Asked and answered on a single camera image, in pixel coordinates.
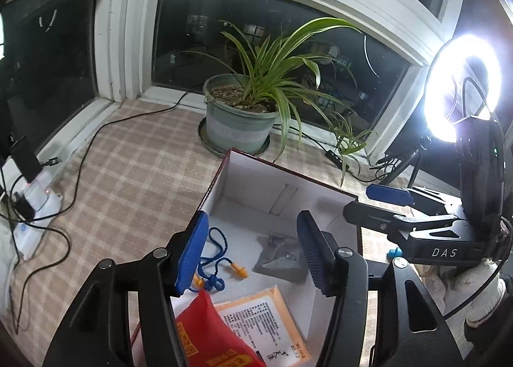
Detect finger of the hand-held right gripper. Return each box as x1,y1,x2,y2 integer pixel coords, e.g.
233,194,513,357
342,201,458,240
366,184,466,212

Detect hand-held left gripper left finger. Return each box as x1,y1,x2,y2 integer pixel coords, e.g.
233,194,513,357
42,210,211,367

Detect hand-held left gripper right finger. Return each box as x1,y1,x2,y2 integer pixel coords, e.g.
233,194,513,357
296,210,466,367

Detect blue corded earplugs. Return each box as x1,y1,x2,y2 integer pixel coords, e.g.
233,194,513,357
192,227,249,293

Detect grey foil packet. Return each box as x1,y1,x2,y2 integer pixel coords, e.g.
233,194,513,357
252,233,311,283

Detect red fabric pouch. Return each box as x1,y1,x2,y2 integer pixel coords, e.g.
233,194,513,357
174,290,267,367

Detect orange tissue packet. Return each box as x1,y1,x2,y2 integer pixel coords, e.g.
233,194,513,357
214,286,313,367

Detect red-brown cardboard box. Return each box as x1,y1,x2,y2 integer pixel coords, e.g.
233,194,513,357
132,147,363,367

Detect person's right forearm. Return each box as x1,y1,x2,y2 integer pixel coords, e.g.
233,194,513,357
465,303,513,367

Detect person's right hand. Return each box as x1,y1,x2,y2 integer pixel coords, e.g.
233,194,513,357
417,258,513,328

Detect black tripod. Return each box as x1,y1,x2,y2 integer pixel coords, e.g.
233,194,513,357
379,138,426,191

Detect small spider plantlet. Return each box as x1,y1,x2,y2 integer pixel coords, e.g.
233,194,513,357
329,111,377,187

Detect beige checked tablecloth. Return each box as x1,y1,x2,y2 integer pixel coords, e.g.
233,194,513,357
0,98,466,367

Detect green pot saucer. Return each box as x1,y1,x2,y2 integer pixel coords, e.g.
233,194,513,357
198,116,271,157

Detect potted spider plant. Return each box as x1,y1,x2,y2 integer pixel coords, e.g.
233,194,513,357
182,18,377,187

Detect white power strip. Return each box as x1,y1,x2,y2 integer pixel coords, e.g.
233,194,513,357
0,159,63,261

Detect small black plug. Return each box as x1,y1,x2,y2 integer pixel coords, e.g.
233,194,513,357
14,191,36,220

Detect black charger block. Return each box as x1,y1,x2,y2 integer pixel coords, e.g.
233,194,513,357
8,135,43,183

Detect ring light cable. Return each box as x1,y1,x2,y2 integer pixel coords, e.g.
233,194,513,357
281,127,405,184

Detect black inline cable controller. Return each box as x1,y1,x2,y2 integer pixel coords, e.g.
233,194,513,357
324,148,351,169

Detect looped black cable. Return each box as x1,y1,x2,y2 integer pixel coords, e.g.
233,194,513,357
8,223,72,333

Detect long black cable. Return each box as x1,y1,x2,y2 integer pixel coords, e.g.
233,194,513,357
34,90,189,227

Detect white window frame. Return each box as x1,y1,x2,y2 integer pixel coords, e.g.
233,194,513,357
0,0,469,163

